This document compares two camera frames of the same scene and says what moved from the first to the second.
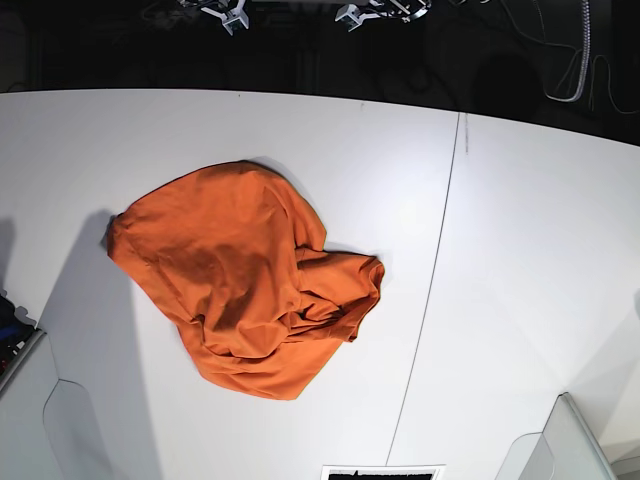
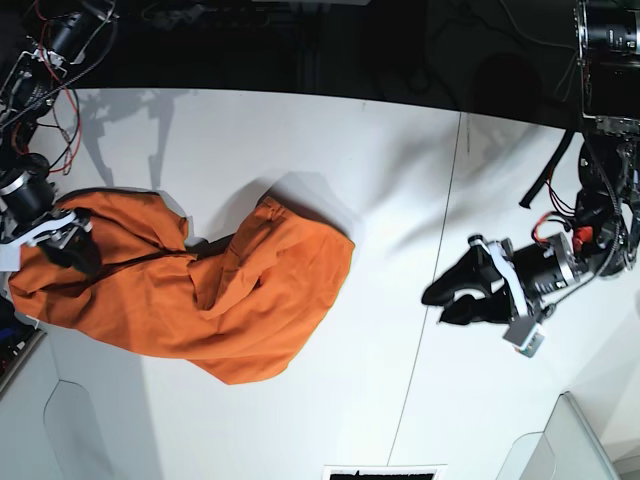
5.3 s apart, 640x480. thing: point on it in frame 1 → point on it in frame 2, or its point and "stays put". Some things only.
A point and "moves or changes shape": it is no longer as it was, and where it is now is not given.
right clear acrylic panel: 565,450 stays put
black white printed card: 383,472 stays put
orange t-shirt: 237,254 moves or changes shape
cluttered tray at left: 18,337 stays put
